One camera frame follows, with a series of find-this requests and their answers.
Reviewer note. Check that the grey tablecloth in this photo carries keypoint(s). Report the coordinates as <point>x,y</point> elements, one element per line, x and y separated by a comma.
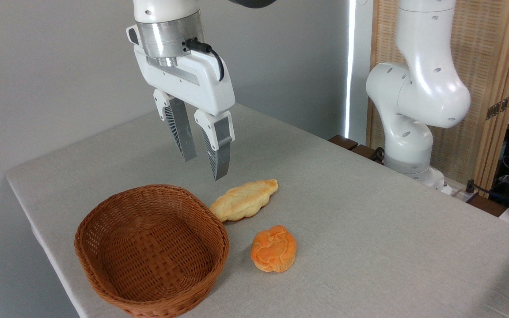
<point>369,247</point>

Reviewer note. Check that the dark metal screen hinge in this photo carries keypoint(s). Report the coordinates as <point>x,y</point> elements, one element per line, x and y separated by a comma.
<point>499,107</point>

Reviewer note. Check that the long pale braided bread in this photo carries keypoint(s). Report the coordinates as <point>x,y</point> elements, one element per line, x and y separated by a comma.
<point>243,201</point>

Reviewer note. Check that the round orange braided bread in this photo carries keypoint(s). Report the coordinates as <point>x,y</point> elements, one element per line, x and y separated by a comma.
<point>274,249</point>

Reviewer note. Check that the dark brown wooden block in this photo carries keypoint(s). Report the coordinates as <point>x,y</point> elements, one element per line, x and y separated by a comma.
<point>365,152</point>
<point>343,142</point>

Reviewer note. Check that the bamboo folding screen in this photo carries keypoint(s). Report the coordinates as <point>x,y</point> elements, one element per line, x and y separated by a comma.
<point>484,53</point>

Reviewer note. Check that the brown woven wicker basket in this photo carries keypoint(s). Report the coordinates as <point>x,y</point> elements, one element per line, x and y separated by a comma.
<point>148,247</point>

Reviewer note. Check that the vertical white light strip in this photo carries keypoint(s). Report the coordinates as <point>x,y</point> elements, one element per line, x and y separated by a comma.
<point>350,66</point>

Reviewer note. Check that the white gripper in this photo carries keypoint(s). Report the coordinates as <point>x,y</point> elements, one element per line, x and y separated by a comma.
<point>184,86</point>

